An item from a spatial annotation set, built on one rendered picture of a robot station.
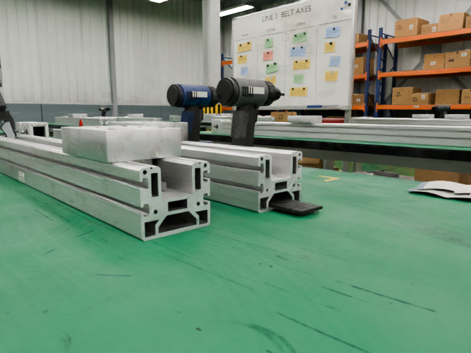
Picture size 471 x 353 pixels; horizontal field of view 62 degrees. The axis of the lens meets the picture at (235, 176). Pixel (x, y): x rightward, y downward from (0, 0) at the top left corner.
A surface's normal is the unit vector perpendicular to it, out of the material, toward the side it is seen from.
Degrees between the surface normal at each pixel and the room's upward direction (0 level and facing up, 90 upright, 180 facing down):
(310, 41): 90
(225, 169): 90
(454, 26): 94
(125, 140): 90
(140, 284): 0
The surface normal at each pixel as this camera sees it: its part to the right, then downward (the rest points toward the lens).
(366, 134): -0.70, 0.11
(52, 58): 0.69, 0.12
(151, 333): 0.00, -0.99
